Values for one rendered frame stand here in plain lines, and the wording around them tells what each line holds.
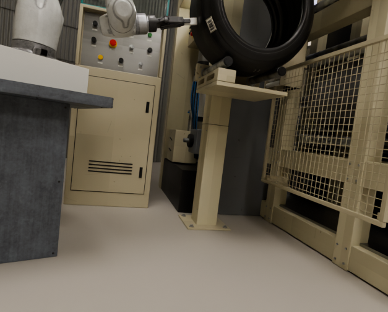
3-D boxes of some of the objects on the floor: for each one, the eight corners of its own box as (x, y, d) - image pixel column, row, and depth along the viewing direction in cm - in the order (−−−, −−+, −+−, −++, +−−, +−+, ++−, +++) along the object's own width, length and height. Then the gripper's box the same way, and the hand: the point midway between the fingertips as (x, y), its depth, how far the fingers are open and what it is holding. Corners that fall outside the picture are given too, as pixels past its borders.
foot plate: (177, 215, 196) (178, 212, 196) (216, 217, 203) (216, 214, 203) (187, 229, 171) (188, 226, 170) (231, 231, 178) (231, 227, 178)
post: (190, 219, 192) (239, -198, 173) (210, 220, 195) (260, -188, 177) (195, 226, 179) (249, -223, 161) (216, 226, 182) (271, -213, 164)
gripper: (147, 9, 129) (199, 7, 135) (144, 20, 142) (192, 17, 148) (150, 27, 130) (202, 25, 136) (146, 36, 143) (194, 33, 149)
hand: (189, 21), depth 141 cm, fingers closed
